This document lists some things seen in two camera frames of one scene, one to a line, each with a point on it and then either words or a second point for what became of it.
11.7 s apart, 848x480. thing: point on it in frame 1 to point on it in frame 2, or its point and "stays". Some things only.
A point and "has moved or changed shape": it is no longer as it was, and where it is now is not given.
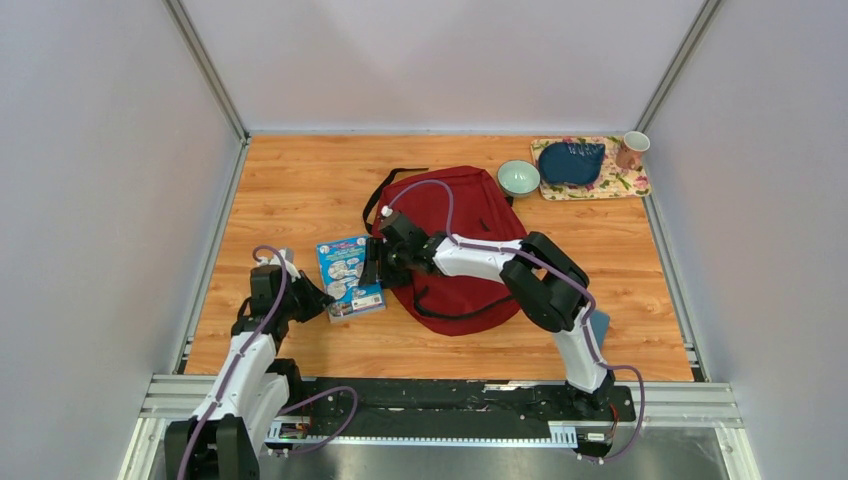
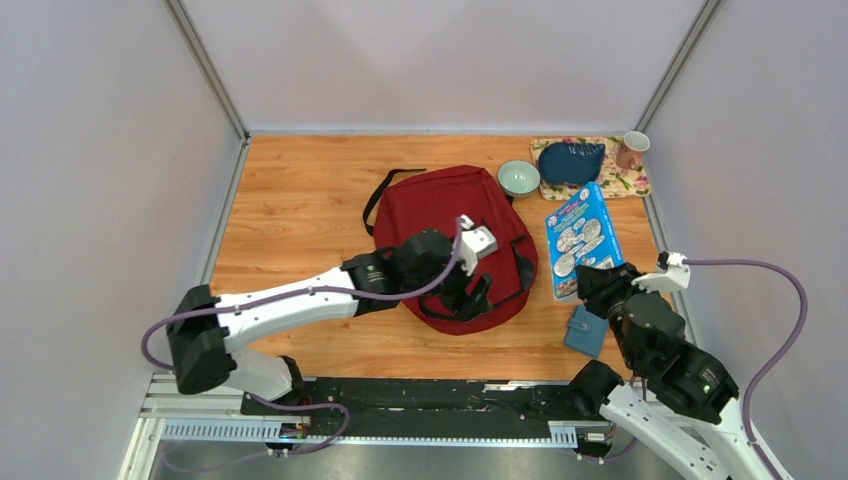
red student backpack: x=460 y=201 stays
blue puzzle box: x=342 y=263 has moved or changed shape
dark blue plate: x=571 y=162 stays
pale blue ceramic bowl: x=518 y=178 stays
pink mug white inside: x=630 y=151 stays
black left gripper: x=317 y=297 to x=467 y=306
